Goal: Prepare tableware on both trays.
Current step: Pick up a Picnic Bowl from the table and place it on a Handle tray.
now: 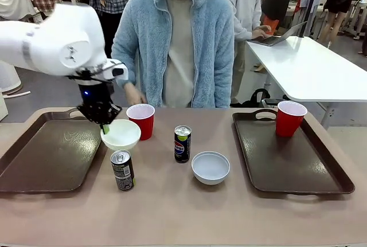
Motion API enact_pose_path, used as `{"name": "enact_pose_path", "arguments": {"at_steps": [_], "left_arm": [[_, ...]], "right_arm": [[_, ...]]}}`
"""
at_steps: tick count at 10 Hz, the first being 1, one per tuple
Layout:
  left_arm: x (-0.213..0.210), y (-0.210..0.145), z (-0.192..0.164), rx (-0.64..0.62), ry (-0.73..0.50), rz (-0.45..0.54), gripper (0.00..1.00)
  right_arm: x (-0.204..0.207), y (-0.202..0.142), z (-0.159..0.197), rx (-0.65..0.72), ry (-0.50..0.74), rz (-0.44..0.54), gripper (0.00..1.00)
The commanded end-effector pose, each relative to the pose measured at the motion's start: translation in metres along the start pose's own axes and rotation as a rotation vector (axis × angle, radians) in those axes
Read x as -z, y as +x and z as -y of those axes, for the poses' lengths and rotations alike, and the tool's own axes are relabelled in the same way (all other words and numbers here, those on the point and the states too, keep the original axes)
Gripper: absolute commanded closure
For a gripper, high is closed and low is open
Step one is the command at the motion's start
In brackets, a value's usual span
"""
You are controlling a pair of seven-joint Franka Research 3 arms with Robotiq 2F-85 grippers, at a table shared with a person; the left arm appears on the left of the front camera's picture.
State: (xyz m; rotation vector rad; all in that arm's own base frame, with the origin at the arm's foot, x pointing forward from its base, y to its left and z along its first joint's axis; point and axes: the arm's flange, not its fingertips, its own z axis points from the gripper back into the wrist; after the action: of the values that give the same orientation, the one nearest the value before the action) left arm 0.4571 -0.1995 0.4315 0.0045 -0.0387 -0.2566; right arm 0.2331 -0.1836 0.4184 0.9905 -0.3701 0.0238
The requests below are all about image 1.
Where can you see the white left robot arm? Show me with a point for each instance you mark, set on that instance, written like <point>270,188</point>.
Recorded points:
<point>54,40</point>

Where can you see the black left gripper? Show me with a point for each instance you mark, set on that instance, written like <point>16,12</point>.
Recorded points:
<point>96,93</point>

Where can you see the hand typing on laptop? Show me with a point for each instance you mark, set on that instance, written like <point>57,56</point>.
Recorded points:
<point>261,32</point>

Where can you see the white plastic bowl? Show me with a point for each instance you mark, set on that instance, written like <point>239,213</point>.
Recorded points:
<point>123,141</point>
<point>210,168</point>

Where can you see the white tube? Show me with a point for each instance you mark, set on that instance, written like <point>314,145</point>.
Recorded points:
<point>17,94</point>

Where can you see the black tripod pole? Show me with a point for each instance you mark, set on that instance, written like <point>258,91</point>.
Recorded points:
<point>311,0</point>

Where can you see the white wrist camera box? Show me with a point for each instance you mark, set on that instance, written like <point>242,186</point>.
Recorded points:
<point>117,72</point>

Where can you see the black Pepsi can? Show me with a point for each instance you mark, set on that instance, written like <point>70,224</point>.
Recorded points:
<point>182,146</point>

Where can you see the person's right forearm blue sleeve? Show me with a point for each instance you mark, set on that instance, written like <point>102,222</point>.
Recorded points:
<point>131,58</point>

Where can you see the black green drink can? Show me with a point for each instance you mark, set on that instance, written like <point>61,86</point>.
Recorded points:
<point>124,172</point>

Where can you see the white round pedestal base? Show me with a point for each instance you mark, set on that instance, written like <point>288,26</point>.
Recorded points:
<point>8,78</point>

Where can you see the grey open laptop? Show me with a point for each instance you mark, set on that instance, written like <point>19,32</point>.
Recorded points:
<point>279,36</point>

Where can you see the person's left forearm blue sleeve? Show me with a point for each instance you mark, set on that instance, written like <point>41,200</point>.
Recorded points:
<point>225,80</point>

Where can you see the person in black jacket shorts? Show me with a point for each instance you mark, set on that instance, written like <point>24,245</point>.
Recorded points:
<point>342,0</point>

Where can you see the red plastic cup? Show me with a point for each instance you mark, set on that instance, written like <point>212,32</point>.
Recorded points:
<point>289,122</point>
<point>145,128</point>

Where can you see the person in white hoodie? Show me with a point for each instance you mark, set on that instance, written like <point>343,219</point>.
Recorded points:
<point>243,3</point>

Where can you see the brown plastic serving tray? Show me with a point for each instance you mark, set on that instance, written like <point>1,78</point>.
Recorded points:
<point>51,155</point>
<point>286,164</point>

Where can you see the person's right hand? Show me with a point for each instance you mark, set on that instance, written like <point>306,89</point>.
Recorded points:
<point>133,92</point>

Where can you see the white side table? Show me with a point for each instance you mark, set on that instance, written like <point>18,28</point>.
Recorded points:
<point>312,69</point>

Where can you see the person in blue fleece jacket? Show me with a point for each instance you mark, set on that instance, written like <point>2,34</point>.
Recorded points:
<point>177,58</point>

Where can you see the black bag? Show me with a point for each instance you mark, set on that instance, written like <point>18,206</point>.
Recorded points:
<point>257,98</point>

